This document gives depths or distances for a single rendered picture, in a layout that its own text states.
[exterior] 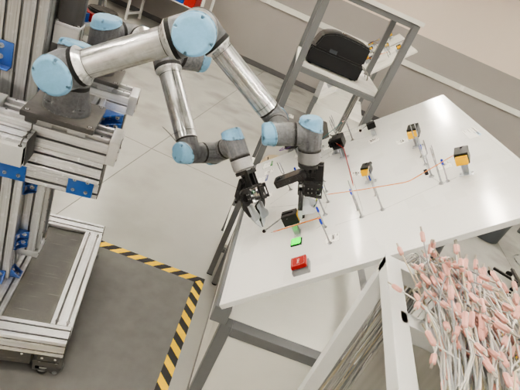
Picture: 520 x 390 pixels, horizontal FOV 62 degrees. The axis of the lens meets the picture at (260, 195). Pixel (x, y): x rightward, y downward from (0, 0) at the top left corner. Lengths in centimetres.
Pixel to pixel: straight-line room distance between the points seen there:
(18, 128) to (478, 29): 833
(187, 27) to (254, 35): 788
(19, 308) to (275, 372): 115
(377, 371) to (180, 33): 96
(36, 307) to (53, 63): 118
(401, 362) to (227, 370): 104
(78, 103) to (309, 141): 76
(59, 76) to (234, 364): 106
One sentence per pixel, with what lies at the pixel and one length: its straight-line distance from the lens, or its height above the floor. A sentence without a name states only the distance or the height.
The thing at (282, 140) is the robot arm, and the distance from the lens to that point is 137.
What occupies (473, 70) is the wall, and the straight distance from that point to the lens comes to 921.
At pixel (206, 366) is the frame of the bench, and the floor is 60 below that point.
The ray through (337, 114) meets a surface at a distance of 468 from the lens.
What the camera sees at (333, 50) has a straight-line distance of 239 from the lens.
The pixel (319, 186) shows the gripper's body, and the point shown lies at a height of 127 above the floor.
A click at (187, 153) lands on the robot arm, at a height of 119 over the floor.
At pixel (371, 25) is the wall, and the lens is 890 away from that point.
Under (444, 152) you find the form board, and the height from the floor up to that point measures 147.
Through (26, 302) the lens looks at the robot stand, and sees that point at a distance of 221.
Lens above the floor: 181
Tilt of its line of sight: 26 degrees down
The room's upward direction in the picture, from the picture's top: 24 degrees clockwise
